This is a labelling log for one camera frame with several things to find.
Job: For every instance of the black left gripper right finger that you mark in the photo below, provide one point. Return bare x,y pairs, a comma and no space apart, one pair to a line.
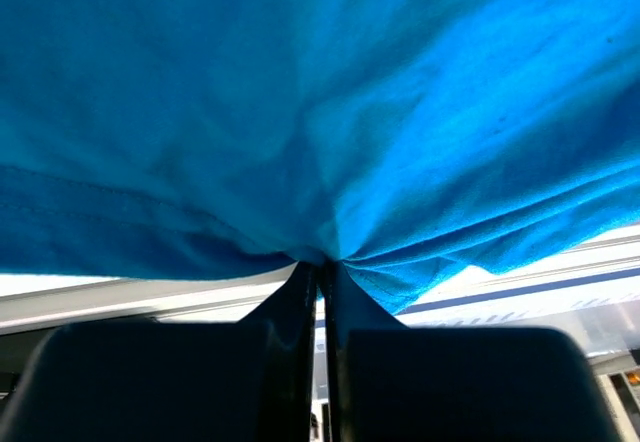
391,382

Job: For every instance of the aluminium front rail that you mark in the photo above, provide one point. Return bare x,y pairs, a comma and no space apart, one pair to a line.
603,271

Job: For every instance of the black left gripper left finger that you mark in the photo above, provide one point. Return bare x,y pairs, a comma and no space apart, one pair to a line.
137,380

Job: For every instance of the blue t shirt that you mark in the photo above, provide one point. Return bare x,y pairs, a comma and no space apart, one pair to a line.
405,140

